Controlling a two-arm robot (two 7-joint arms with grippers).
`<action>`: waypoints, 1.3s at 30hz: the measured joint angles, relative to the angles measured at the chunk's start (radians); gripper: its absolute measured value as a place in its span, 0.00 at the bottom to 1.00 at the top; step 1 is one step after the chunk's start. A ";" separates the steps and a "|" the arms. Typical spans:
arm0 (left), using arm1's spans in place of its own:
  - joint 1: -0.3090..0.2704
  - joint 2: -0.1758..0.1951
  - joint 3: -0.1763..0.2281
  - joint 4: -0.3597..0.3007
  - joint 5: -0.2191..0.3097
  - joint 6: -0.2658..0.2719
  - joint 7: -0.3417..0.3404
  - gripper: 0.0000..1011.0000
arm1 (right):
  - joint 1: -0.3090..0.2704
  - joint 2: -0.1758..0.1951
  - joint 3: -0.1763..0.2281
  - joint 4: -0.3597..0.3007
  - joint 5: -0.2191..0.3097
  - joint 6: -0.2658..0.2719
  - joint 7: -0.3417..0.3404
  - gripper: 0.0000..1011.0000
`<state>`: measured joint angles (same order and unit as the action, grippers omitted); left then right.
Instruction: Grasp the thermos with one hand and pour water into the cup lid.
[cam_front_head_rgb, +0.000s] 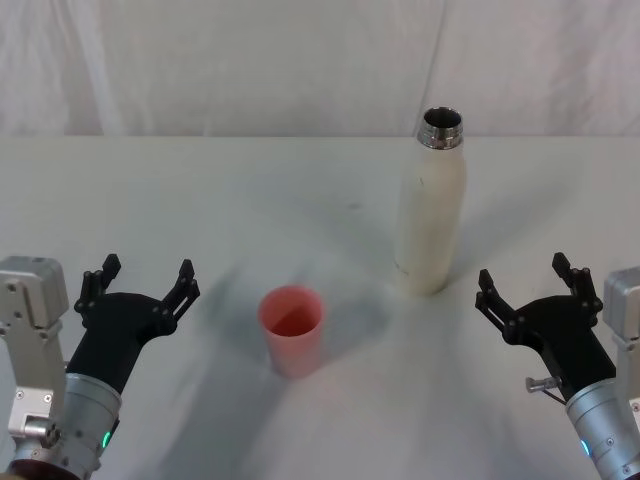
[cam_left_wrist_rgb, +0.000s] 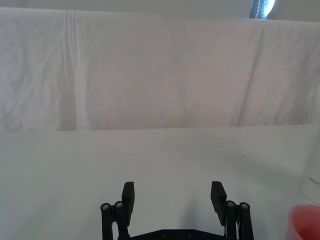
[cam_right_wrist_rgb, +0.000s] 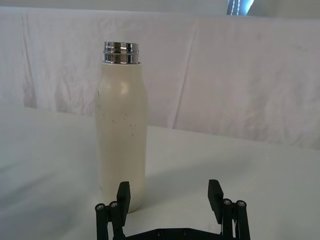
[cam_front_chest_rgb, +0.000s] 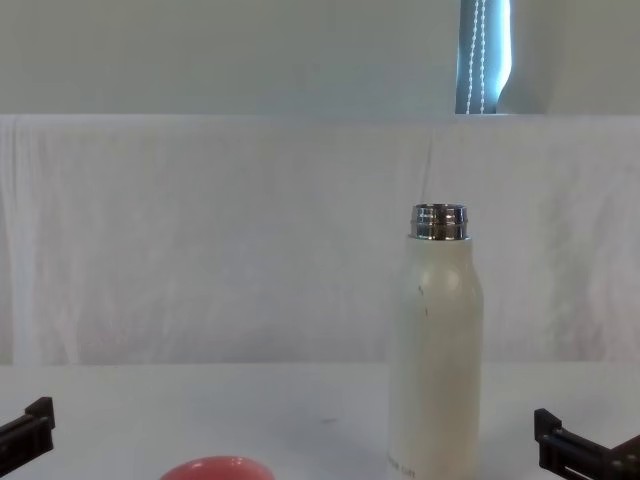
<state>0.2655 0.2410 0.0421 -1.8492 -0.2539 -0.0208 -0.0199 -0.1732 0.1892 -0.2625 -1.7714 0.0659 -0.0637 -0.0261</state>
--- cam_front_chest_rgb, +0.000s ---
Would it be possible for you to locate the cream vacuum bottle steel neck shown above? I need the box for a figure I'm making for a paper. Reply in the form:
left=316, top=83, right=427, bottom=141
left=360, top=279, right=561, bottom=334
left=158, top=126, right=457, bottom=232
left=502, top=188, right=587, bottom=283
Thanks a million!
left=386, top=202, right=485, bottom=480

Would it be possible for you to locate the white table cloth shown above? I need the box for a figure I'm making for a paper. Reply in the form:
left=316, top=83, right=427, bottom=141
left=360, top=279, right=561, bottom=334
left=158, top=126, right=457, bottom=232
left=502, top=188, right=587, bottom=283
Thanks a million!
left=0, top=361, right=640, bottom=480

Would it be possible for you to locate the pink cup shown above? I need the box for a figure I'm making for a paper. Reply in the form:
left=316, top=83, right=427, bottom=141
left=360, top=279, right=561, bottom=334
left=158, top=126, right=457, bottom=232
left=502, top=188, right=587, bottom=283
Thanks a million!
left=159, top=454, right=277, bottom=480

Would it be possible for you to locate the white curtain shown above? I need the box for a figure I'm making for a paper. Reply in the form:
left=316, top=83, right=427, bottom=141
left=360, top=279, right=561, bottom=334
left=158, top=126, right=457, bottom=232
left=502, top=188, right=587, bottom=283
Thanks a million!
left=0, top=0, right=640, bottom=367

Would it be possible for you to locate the white bead cord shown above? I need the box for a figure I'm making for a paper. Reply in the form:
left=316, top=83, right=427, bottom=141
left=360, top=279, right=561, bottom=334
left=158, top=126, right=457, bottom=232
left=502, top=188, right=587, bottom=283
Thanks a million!
left=463, top=0, right=487, bottom=115

